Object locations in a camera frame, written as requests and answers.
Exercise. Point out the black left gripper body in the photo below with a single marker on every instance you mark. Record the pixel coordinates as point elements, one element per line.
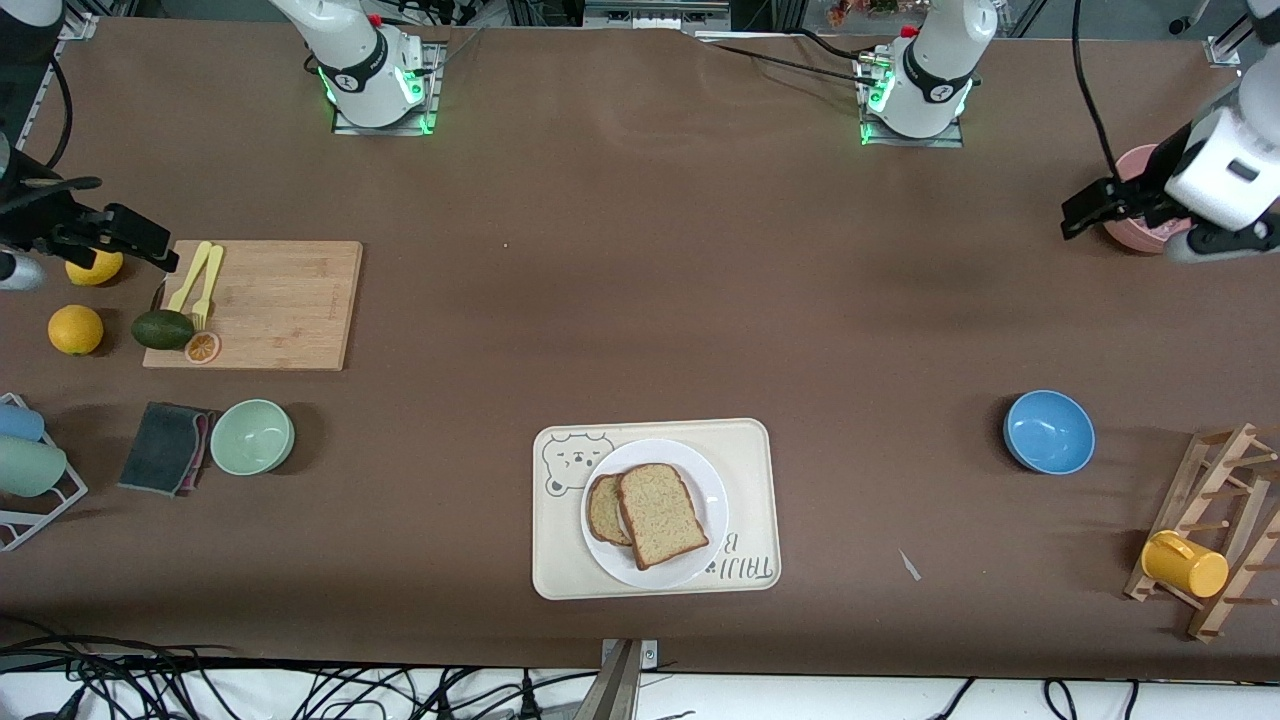
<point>1146,195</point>

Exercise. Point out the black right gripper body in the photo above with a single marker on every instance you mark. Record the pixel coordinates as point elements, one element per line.
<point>38,217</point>

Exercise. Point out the round white plate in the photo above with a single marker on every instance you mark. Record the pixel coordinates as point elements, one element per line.
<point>710,480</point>

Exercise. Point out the brown bread slice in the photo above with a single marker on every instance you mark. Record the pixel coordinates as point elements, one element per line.
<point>603,510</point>
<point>662,515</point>

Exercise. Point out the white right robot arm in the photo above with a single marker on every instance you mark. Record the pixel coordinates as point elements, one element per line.
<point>350,60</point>

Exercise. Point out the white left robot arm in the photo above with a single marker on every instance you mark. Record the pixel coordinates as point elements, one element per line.
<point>940,60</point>

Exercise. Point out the yellow lemon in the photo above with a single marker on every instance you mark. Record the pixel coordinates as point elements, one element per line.
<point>95,272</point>
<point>76,330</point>

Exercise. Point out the pink bowl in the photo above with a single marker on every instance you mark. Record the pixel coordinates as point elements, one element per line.
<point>1130,238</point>

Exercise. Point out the yellow plastic knife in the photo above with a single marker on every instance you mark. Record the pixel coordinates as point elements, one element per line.
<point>190,278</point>

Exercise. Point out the yellow plastic fork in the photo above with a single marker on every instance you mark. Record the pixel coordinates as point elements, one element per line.
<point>208,285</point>

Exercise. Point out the dark green avocado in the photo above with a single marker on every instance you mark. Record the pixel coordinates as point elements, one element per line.
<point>163,330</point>

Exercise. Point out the orange slice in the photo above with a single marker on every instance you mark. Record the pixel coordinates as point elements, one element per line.
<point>202,348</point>

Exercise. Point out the bamboo cutting board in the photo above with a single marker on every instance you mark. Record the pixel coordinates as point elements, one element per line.
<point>270,310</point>

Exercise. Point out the light blue cup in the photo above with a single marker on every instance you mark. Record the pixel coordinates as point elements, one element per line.
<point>20,422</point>

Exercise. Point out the dark grey folded cloth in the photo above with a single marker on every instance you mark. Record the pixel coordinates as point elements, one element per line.
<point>160,450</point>

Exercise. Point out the pale green bowl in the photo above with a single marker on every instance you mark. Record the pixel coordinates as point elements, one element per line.
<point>252,437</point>

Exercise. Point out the blue bowl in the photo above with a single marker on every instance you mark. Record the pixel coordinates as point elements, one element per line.
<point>1048,433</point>

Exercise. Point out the pale green cup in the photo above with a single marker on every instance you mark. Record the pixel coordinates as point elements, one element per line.
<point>30,467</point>

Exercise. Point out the wooden mug rack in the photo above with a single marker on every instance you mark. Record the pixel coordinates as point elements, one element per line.
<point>1185,480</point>

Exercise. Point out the brown table cover sheet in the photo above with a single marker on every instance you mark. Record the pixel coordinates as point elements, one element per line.
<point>800,350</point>

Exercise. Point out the yellow mug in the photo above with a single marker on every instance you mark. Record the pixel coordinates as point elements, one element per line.
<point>1190,568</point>

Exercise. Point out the small grey paper scrap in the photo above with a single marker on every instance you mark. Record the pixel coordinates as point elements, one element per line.
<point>909,566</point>

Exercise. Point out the cream bear print tray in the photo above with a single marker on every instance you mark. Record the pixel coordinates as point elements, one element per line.
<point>750,450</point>

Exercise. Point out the grey metal box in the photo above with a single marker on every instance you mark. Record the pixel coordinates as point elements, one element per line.
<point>650,15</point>

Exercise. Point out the aluminium frame profile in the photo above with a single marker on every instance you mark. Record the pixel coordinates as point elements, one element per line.
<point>1225,40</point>

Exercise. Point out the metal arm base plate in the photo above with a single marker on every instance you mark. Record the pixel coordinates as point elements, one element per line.
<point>955,138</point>
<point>432,95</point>

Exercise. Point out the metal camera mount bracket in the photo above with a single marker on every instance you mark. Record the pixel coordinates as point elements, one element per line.
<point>615,690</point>

